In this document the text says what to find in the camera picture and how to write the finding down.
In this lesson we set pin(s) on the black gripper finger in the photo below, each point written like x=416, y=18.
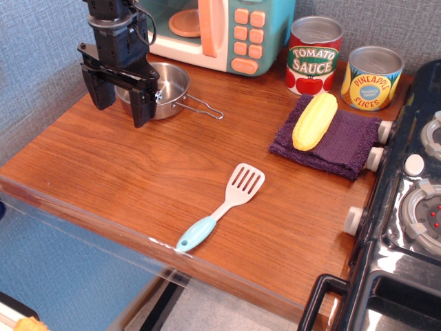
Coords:
x=100, y=89
x=143, y=104

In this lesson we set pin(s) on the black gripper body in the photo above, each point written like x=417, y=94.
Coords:
x=120, y=51

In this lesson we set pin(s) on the yellow toy corn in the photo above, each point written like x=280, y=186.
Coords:
x=314, y=121

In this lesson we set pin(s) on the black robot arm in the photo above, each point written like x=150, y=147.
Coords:
x=122, y=11

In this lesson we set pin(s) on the small steel pot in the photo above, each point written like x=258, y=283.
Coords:
x=173, y=85

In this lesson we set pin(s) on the orange microwave plate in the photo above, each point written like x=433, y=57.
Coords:
x=185, y=23

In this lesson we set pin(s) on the teal toy microwave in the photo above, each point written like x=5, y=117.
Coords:
x=239, y=37

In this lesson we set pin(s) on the white and teal spatula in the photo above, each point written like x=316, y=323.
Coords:
x=243, y=184

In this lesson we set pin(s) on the clear acrylic table guard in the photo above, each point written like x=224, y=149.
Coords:
x=184, y=262

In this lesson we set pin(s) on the tomato sauce can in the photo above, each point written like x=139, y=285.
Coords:
x=313, y=52

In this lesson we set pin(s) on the purple folded towel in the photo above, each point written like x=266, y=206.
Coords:
x=344, y=148

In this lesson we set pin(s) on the pineapple slices can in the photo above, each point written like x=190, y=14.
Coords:
x=371, y=77

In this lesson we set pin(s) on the white middle stove knob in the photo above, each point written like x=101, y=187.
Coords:
x=374, y=158

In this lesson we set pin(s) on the white stove knob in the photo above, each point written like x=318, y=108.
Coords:
x=383, y=131
x=374, y=158
x=352, y=220

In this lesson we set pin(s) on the white lower stove knob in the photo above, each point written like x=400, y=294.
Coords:
x=352, y=220

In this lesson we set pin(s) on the white upper stove knob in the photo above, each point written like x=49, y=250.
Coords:
x=383, y=131

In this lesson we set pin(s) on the black toy stove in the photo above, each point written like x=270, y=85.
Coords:
x=394, y=279

